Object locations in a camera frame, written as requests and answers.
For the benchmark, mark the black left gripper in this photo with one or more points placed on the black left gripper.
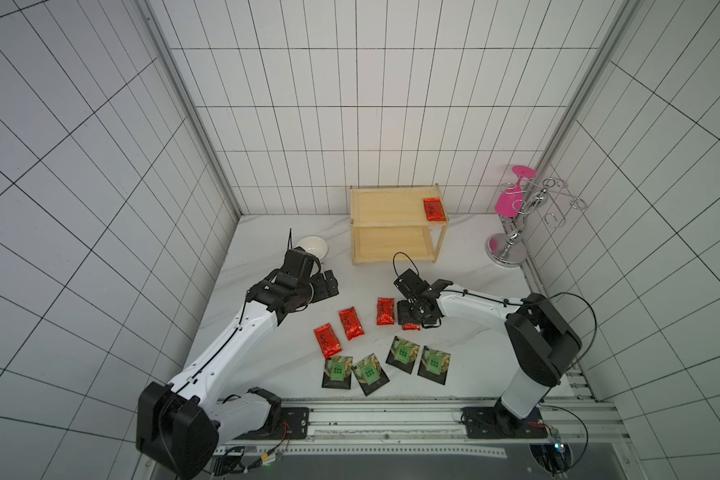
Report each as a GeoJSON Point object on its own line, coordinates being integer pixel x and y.
{"type": "Point", "coordinates": [318, 280]}

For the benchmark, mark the wooden two-tier shelf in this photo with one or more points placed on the wooden two-tier shelf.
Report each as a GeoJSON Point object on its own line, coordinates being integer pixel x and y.
{"type": "Point", "coordinates": [388, 220]}

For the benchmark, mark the green tea bag far right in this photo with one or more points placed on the green tea bag far right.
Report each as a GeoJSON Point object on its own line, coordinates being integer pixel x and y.
{"type": "Point", "coordinates": [434, 365]}

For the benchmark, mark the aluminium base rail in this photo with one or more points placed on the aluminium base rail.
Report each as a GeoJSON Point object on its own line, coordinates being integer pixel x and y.
{"type": "Point", "coordinates": [400, 426]}

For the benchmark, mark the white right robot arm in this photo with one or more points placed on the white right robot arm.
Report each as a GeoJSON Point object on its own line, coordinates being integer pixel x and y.
{"type": "Point", "coordinates": [545, 346]}

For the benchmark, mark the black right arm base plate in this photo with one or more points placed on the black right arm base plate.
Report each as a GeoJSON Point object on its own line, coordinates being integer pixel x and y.
{"type": "Point", "coordinates": [490, 423]}

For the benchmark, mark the pink spatula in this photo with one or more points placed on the pink spatula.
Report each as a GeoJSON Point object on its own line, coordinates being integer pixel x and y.
{"type": "Point", "coordinates": [510, 200]}

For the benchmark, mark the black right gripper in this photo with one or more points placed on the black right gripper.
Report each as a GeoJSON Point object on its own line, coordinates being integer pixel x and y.
{"type": "Point", "coordinates": [414, 311]}

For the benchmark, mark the green tea bag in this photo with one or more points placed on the green tea bag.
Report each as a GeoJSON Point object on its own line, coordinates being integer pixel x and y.
{"type": "Point", "coordinates": [369, 374]}
{"type": "Point", "coordinates": [337, 373]}
{"type": "Point", "coordinates": [403, 354]}
{"type": "Point", "coordinates": [434, 365]}

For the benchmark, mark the green tea bag far left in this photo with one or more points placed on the green tea bag far left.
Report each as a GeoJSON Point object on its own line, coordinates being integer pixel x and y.
{"type": "Point", "coordinates": [337, 373]}

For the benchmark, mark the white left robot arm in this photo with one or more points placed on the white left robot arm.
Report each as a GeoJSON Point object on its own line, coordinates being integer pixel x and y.
{"type": "Point", "coordinates": [180, 424]}

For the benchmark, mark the white ceramic bowl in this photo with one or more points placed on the white ceramic bowl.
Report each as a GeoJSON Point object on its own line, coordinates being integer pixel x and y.
{"type": "Point", "coordinates": [314, 245]}

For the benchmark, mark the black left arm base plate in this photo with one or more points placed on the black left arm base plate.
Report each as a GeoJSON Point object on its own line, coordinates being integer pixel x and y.
{"type": "Point", "coordinates": [289, 423]}

